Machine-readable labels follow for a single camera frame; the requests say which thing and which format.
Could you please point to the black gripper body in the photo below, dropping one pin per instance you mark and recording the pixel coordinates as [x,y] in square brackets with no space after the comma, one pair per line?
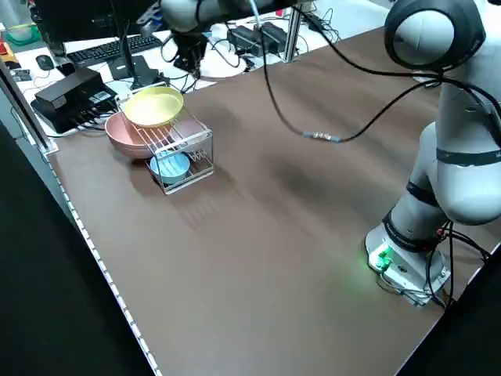
[190,44]

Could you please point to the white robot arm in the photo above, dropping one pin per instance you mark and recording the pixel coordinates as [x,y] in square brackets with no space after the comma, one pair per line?
[454,184]

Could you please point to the yellow plate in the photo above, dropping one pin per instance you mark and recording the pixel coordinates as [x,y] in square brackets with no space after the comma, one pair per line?
[154,105]

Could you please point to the black monitor stand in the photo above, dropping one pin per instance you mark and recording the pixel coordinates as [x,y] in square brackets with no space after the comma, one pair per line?
[137,72]

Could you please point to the black power adapter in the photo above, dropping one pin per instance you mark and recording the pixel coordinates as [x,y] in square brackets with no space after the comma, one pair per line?
[242,39]
[276,35]

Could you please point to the black keyboard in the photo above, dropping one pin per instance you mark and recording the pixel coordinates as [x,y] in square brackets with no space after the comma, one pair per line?
[102,51]

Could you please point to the pink bowl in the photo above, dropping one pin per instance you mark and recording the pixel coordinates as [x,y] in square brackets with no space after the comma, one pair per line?
[121,135]

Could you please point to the blue bowl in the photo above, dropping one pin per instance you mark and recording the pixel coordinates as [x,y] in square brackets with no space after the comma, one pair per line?
[170,168]

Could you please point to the dark monitor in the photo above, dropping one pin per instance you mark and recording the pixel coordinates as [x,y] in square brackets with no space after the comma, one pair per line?
[78,19]

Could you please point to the black electronics box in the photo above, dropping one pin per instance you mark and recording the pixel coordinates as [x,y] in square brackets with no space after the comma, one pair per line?
[66,94]

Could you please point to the black computer mouse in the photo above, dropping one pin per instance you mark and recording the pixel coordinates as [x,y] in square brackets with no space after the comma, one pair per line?
[44,62]

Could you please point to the green container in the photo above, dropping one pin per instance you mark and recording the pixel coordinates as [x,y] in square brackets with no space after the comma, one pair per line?
[21,34]

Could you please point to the red container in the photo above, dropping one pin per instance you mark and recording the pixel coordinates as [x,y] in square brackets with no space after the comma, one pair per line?
[3,48]

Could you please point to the silver aluminium post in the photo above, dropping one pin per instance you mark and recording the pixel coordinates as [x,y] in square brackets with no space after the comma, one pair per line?
[293,35]

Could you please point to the aluminium frame profile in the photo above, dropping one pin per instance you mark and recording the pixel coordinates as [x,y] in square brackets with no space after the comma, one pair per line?
[23,109]

